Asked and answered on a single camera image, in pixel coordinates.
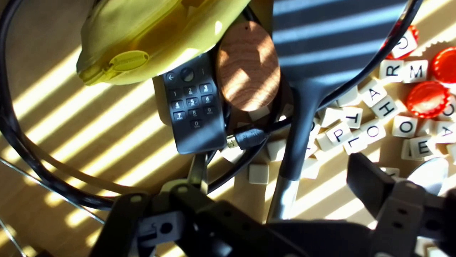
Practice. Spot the white letter tile H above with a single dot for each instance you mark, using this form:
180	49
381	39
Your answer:
385	109

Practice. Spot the round wooden coaster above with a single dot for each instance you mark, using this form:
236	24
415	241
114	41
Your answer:
247	68

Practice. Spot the white letter tile O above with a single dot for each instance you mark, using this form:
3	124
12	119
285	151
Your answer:
404	126

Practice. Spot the white letter tile R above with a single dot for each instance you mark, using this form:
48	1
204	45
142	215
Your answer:
391	71

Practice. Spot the white letter tile M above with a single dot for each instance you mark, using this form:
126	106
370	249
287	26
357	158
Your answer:
415	71

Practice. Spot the white letter tile P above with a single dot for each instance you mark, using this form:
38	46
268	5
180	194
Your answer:
340	134

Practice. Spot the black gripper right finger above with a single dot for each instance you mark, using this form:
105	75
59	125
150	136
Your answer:
370	185

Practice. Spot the grey spatula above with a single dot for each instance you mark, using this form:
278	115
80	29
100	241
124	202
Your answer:
323	46

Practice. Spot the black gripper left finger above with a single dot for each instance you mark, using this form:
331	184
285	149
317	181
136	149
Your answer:
197	175

